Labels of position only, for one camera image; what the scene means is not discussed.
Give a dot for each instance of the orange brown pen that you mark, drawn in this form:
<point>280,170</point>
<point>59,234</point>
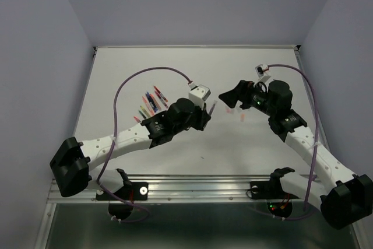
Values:
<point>157,91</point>

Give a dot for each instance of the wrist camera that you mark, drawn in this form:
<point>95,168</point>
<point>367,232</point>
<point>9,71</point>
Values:
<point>263,73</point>
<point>198,94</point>

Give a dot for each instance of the red pen clear cap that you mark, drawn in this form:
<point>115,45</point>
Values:
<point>163,101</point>

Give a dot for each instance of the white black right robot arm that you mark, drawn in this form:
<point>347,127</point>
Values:
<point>342,196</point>

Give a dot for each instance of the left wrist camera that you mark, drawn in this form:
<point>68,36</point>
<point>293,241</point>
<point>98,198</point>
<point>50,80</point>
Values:
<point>198,94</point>

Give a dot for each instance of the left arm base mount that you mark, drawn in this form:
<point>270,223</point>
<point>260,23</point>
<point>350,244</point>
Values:
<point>123,196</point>

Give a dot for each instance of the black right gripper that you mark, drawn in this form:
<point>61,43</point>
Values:
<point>231,97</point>

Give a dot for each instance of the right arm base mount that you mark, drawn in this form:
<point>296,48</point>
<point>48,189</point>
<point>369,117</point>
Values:
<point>279,206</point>

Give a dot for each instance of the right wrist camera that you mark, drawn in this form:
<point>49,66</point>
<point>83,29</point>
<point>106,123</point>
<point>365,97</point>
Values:
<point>263,73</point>

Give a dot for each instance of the yellow pen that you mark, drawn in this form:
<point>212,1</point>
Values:
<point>145,111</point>

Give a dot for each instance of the red orange pen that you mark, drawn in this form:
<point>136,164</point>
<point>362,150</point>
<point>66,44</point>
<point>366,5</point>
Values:
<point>145,101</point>

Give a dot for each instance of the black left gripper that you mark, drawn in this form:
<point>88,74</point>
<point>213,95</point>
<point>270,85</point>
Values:
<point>203,117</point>

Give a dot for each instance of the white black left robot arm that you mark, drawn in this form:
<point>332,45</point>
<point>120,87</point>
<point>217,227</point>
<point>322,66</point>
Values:
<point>79,166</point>

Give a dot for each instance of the aluminium rail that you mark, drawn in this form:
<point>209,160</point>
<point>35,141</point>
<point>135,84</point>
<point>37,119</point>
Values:
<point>197,189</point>

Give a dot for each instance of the dark purple pen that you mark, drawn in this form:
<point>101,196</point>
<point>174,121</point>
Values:
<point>155,100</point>

